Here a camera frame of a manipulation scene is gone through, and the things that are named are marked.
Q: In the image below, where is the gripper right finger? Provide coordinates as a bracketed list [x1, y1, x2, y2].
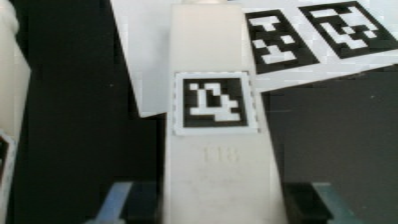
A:
[283, 182, 364, 224]

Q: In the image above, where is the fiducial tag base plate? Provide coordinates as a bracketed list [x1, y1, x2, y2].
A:
[110, 0, 398, 117]

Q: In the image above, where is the white desk leg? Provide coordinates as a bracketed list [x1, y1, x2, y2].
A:
[0, 0, 30, 209]
[162, 0, 288, 224]

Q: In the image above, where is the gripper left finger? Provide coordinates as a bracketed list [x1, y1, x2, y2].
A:
[85, 181, 158, 224]

